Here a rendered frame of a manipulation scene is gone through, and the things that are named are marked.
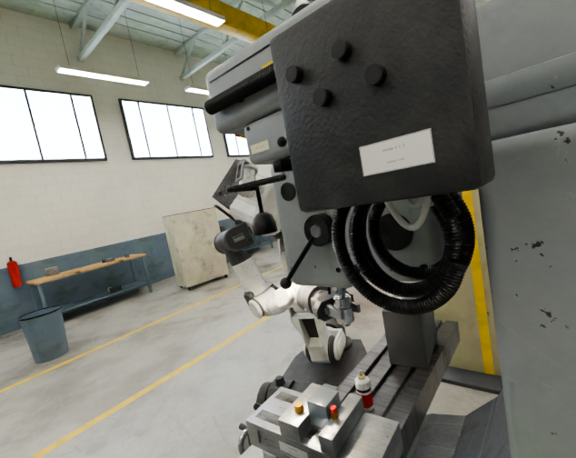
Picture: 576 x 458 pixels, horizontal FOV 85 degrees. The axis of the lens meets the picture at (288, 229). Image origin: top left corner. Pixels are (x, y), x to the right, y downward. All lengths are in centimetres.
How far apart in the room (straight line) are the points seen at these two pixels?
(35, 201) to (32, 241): 81
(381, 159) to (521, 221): 20
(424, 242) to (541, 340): 21
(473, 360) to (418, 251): 227
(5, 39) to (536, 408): 915
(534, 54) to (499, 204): 22
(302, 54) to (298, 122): 7
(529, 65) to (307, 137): 33
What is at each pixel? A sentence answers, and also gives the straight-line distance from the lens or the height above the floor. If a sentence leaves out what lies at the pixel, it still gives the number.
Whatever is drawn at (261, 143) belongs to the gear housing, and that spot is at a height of 167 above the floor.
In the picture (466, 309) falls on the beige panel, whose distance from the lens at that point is 266.
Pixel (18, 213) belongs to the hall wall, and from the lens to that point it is 809.
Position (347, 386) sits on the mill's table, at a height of 93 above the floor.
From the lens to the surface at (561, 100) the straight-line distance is 57.
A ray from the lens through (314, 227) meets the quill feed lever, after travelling 67.
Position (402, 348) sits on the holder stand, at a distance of 115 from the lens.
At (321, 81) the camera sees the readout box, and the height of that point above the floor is 165.
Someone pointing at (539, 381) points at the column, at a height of 126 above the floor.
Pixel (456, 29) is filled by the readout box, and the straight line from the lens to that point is 33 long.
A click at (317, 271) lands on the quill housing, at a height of 136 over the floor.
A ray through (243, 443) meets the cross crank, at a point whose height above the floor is 65.
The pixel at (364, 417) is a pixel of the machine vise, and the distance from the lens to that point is 88.
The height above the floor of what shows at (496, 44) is 169.
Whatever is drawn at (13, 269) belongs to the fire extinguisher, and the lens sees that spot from 788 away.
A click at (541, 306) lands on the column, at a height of 136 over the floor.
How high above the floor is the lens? 154
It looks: 6 degrees down
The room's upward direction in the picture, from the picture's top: 11 degrees counter-clockwise
